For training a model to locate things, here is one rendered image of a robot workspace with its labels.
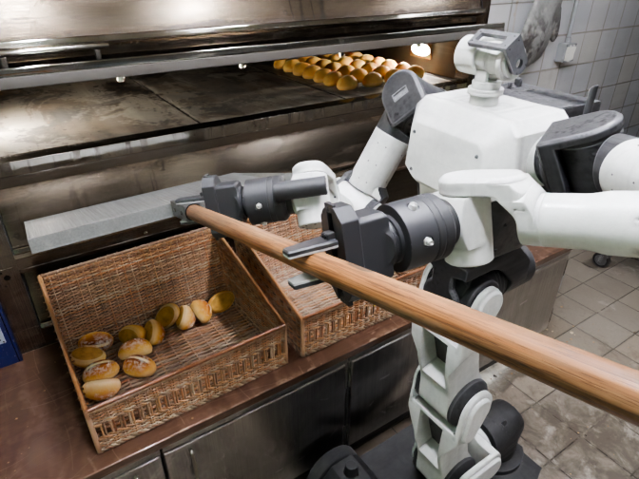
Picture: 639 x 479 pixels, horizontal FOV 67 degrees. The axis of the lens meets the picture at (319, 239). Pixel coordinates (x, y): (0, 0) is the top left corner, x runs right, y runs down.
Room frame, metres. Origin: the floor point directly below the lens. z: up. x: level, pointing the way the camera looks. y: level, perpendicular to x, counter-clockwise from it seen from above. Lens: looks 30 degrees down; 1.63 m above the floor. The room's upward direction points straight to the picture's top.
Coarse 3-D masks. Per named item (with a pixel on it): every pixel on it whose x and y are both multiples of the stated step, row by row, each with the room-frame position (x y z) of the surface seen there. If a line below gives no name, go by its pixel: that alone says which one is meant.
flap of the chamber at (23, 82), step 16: (464, 32) 1.90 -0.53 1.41; (304, 48) 1.52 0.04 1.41; (320, 48) 1.55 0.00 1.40; (336, 48) 1.58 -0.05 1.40; (352, 48) 1.62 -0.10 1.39; (368, 48) 1.65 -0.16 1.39; (144, 64) 1.27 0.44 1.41; (160, 64) 1.29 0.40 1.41; (176, 64) 1.31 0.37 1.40; (192, 64) 1.33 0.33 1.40; (208, 64) 1.35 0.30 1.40; (224, 64) 1.38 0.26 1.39; (0, 80) 1.09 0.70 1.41; (16, 80) 1.11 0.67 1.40; (32, 80) 1.12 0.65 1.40; (48, 80) 1.14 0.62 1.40; (64, 80) 1.16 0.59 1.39; (80, 80) 1.18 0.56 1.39
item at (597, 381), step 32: (224, 224) 0.66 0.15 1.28; (320, 256) 0.46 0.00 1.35; (352, 288) 0.39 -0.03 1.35; (384, 288) 0.36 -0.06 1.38; (416, 288) 0.35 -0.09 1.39; (416, 320) 0.32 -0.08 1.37; (448, 320) 0.29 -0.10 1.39; (480, 320) 0.28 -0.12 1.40; (480, 352) 0.27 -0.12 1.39; (512, 352) 0.25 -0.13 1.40; (544, 352) 0.23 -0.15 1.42; (576, 352) 0.23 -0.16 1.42; (576, 384) 0.21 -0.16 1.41; (608, 384) 0.20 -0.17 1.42
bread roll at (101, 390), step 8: (88, 384) 0.93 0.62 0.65; (96, 384) 0.93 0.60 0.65; (104, 384) 0.93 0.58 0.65; (112, 384) 0.94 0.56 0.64; (120, 384) 0.95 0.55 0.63; (88, 392) 0.92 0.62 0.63; (96, 392) 0.92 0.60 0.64; (104, 392) 0.92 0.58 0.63; (112, 392) 0.93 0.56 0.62; (96, 400) 0.91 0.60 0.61; (104, 400) 0.92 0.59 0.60
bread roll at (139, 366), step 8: (128, 360) 1.03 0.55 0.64; (136, 360) 1.02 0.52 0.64; (144, 360) 1.03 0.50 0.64; (152, 360) 1.04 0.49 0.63; (128, 368) 1.01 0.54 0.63; (136, 368) 1.01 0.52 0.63; (144, 368) 1.01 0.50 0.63; (152, 368) 1.02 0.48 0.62; (136, 376) 1.00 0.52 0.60; (144, 376) 1.00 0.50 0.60
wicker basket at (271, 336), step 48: (192, 240) 1.40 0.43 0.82; (48, 288) 1.15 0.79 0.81; (96, 288) 1.20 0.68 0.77; (144, 288) 1.27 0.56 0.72; (192, 288) 1.35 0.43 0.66; (240, 288) 1.31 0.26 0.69; (192, 336) 1.19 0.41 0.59; (240, 336) 1.18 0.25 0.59; (144, 384) 0.85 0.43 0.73; (192, 384) 0.91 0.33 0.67; (240, 384) 0.98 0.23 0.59; (96, 432) 0.78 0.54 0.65; (144, 432) 0.83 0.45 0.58
